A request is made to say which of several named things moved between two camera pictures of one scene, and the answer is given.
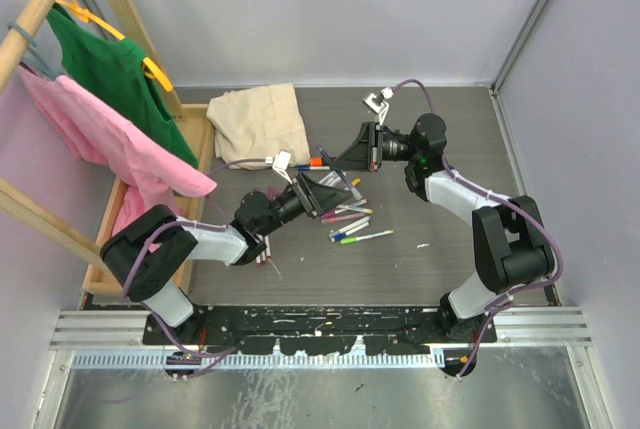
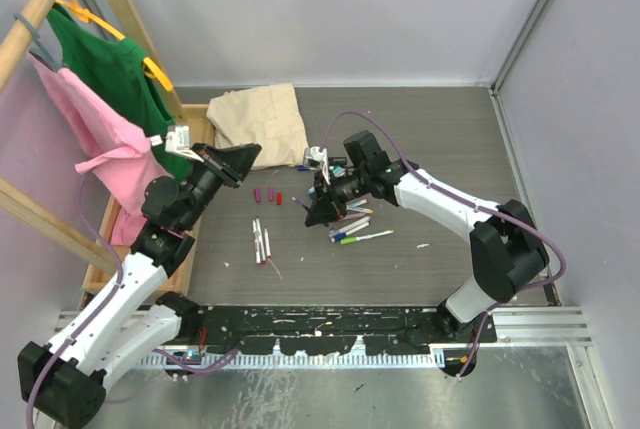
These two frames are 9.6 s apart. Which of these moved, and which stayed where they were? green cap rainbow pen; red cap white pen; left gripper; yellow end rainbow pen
Moved: left gripper
Stayed: green cap rainbow pen; red cap white pen; yellow end rainbow pen
